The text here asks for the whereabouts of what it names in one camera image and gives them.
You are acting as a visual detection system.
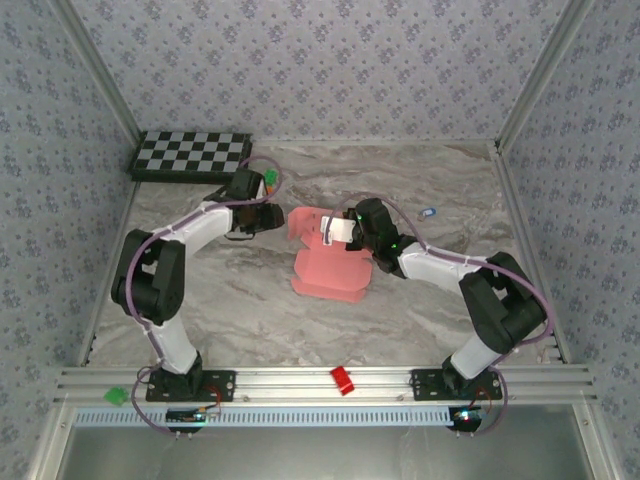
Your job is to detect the pink paper box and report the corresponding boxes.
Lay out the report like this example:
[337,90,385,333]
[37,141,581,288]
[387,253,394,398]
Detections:
[286,205,374,304]

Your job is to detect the black white checkerboard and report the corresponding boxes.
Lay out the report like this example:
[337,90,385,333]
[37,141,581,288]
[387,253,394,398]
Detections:
[129,130,254,186]

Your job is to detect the red plastic block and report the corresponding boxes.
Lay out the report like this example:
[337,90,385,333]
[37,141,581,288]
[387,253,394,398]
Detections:
[329,365,356,397]

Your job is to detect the grey metal panel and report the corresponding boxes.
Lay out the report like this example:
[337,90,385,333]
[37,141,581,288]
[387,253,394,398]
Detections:
[59,423,596,480]

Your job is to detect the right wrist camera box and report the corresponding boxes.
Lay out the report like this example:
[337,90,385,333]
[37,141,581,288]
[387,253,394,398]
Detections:
[319,214,360,247]

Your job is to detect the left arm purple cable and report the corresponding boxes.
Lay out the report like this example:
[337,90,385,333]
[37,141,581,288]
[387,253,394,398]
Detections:
[124,155,285,441]

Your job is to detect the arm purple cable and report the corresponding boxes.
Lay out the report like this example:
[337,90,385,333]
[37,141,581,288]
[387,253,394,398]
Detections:
[124,155,285,441]
[322,192,556,439]

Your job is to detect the thin aluminium wall rail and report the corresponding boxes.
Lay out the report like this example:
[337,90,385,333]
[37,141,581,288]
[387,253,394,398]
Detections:
[249,138,499,148]

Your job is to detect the aluminium side rail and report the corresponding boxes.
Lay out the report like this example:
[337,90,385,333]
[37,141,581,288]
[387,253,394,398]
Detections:
[489,142,574,364]
[77,182,142,369]

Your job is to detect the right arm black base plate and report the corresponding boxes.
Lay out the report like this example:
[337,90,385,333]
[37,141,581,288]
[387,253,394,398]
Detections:
[410,368,503,403]

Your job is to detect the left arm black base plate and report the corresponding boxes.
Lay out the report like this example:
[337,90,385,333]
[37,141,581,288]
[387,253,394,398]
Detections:
[145,369,237,403]

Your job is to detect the wide aluminium base rail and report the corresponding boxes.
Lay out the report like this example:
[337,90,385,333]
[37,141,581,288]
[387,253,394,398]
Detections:
[52,364,599,405]

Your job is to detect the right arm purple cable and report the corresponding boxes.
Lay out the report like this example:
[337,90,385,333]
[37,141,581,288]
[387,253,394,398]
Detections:
[322,192,556,439]

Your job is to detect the slotted grey cable duct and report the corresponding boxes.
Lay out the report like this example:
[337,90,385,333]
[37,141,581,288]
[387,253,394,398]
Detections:
[73,405,464,427]

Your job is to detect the aluminium frame post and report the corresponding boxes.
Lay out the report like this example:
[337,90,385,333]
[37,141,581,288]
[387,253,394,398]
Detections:
[497,0,599,149]
[47,0,144,146]

